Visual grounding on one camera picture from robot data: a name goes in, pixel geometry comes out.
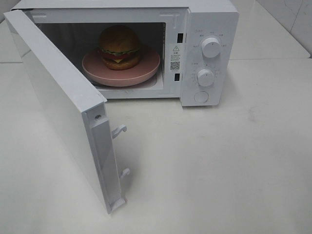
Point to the toy burger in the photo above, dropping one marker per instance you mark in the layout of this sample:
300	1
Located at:
119	47

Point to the glass microwave turntable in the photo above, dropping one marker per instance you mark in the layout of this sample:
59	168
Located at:
146	84

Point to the white upper power knob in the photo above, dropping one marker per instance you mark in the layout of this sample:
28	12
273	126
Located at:
210	46

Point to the round door release button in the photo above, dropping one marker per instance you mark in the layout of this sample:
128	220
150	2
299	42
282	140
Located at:
201	97

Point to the white lower timer knob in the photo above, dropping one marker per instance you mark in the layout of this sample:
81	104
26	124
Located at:
205	77

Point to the white microwave oven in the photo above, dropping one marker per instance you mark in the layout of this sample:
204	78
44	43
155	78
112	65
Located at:
174	28

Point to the white microwave door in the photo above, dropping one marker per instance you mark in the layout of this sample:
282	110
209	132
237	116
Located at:
73	106

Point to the pink round plate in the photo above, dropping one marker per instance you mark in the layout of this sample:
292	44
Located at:
97	71

